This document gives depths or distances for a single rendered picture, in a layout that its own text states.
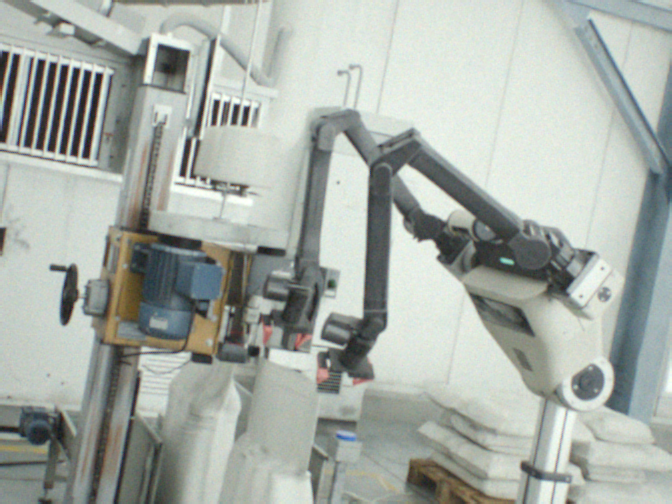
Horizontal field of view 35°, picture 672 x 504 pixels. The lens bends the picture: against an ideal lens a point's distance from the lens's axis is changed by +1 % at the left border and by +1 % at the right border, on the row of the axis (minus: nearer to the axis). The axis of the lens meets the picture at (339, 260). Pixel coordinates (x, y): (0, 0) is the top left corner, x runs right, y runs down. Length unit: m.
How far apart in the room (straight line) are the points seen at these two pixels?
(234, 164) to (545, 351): 0.96
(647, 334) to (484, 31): 2.67
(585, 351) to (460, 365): 5.48
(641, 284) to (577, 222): 0.77
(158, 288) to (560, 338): 1.06
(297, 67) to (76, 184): 1.53
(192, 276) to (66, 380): 3.15
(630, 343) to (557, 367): 6.20
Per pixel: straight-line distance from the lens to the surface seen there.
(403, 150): 2.20
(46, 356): 5.79
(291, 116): 6.28
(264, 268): 3.07
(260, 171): 2.84
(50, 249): 5.70
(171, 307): 2.82
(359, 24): 7.57
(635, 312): 8.82
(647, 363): 8.63
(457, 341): 8.07
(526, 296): 2.53
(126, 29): 5.38
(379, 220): 2.28
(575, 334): 2.58
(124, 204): 3.02
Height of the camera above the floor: 1.52
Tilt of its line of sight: 3 degrees down
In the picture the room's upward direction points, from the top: 11 degrees clockwise
